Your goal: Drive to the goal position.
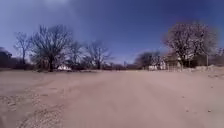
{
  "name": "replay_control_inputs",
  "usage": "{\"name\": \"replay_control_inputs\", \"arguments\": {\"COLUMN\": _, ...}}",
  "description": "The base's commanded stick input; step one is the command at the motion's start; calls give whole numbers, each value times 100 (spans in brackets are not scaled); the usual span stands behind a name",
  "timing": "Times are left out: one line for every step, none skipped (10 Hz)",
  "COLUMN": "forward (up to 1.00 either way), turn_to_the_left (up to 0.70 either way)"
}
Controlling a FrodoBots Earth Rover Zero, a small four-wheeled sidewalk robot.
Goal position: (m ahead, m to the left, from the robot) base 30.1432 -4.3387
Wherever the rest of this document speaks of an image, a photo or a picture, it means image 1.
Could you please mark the distant line of bushes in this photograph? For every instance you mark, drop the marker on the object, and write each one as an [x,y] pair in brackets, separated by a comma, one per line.
[116,66]

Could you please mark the clump of bare trees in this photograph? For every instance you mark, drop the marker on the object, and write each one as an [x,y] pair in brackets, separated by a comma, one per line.
[146,60]

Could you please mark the small white building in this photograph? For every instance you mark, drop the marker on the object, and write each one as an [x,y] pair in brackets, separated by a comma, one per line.
[64,67]

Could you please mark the big dark bare tree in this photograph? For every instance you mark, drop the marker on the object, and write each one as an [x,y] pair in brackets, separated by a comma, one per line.
[50,50]

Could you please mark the large bare pale tree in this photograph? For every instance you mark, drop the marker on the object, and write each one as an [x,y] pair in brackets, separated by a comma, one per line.
[190,41]

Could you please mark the thin bare tree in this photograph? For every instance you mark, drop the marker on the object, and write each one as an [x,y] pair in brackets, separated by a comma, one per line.
[23,50]

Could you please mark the pole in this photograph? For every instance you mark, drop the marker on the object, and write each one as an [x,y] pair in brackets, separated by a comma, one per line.
[207,60]

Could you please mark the group of bare trees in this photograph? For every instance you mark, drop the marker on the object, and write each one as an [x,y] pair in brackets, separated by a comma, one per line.
[220,57]

